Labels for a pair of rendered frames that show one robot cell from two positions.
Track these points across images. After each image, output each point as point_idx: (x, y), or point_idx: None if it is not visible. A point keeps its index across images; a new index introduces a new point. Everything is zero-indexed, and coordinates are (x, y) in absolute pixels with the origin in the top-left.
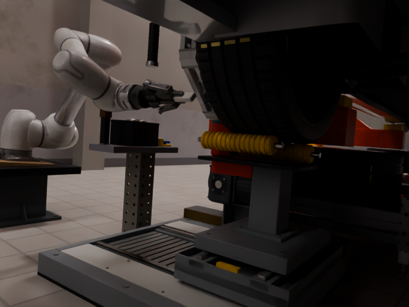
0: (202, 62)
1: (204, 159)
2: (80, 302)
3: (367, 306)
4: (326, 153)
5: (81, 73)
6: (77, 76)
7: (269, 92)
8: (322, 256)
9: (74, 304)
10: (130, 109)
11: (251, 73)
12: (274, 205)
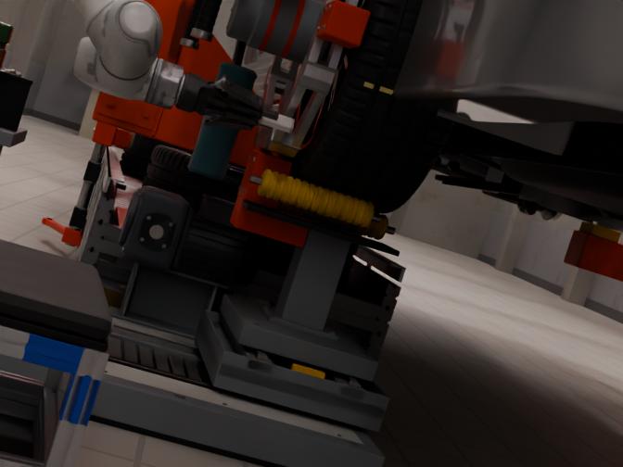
0: (354, 101)
1: (260, 213)
2: (92, 423)
3: (365, 428)
4: None
5: (157, 48)
6: (150, 52)
7: (419, 163)
8: None
9: (93, 426)
10: (158, 106)
11: (413, 139)
12: (330, 291)
